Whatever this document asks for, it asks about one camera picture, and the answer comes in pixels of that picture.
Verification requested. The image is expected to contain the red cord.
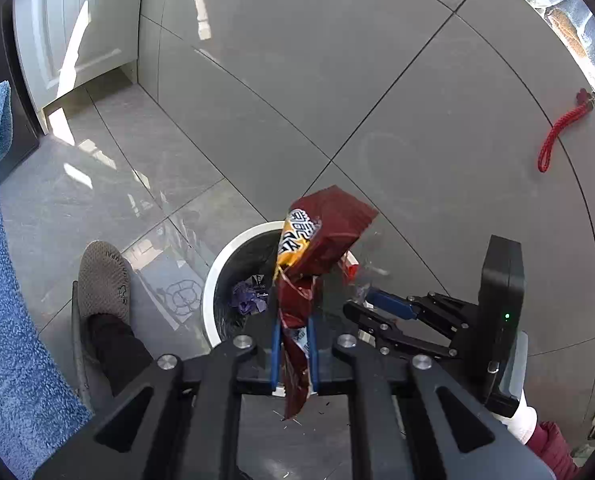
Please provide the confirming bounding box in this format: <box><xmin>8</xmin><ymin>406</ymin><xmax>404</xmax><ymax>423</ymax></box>
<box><xmin>537</xmin><ymin>89</ymin><xmax>595</xmax><ymax>173</ymax></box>

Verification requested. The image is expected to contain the white trash bin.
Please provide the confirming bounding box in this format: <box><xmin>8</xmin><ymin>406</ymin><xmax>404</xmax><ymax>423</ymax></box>
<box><xmin>202</xmin><ymin>221</ymin><xmax>363</xmax><ymax>348</ymax></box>

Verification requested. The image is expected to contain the purple foil wrapper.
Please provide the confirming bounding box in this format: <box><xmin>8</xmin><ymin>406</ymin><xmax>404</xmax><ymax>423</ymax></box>
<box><xmin>230</xmin><ymin>280</ymin><xmax>269</xmax><ymax>316</ymax></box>

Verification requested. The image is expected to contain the person's dark trouser leg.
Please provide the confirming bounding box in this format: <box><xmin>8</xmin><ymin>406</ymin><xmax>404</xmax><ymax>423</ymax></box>
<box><xmin>87</xmin><ymin>312</ymin><xmax>155</xmax><ymax>396</ymax></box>

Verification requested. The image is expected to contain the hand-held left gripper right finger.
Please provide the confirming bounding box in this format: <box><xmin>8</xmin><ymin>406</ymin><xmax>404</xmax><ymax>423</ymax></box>
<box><xmin>308</xmin><ymin>310</ymin><xmax>553</xmax><ymax>480</ymax></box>

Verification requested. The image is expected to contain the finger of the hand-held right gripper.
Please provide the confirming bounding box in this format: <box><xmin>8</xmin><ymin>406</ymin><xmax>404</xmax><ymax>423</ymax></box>
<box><xmin>365</xmin><ymin>287</ymin><xmax>478</xmax><ymax>331</ymax></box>
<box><xmin>343</xmin><ymin>300</ymin><xmax>458</xmax><ymax>361</ymax></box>

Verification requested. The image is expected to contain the clear red plastic wrapper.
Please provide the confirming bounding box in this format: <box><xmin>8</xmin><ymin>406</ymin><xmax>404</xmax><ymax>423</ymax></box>
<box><xmin>338</xmin><ymin>252</ymin><xmax>393</xmax><ymax>306</ymax></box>

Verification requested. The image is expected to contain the grey slipper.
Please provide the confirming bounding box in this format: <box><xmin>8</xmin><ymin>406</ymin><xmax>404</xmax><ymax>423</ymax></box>
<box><xmin>77</xmin><ymin>240</ymin><xmax>133</xmax><ymax>323</ymax></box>

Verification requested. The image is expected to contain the dark red snack bag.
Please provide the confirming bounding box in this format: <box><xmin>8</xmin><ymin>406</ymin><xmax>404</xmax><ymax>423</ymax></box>
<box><xmin>274</xmin><ymin>185</ymin><xmax>379</xmax><ymax>421</ymax></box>

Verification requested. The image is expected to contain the white cabinet door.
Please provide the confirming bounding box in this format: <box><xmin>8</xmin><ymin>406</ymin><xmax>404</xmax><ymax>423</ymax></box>
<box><xmin>12</xmin><ymin>0</ymin><xmax>148</xmax><ymax>116</ymax></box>

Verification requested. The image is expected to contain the grey washing machine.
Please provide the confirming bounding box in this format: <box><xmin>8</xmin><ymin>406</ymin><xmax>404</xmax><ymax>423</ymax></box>
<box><xmin>0</xmin><ymin>15</ymin><xmax>40</xmax><ymax>171</ymax></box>

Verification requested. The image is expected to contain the blue terry towel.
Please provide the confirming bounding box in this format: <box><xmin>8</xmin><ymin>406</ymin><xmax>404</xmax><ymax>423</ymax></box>
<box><xmin>0</xmin><ymin>81</ymin><xmax>95</xmax><ymax>466</ymax></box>

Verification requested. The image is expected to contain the person's right forearm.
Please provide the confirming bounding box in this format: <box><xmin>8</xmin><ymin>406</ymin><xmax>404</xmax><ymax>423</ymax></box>
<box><xmin>502</xmin><ymin>392</ymin><xmax>581</xmax><ymax>480</ymax></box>

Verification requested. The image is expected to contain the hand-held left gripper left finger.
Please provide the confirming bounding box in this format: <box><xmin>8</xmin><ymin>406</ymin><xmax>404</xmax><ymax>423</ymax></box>
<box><xmin>32</xmin><ymin>305</ymin><xmax>283</xmax><ymax>480</ymax></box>

